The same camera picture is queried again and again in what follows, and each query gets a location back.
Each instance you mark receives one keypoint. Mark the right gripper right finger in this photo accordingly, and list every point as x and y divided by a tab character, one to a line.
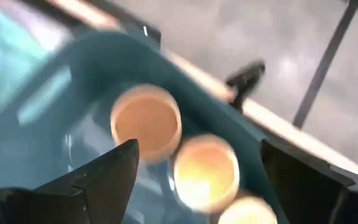
315	199

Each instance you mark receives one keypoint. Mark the blue-grey plastic bin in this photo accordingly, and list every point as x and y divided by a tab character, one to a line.
89	62

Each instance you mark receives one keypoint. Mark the black table edge knob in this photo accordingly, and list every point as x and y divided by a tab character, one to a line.
244	81

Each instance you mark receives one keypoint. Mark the spice jar with wooden lid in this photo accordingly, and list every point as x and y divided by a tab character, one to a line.
207	174
247	213
146	121

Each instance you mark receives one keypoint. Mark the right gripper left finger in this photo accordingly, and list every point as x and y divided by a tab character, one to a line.
57	205

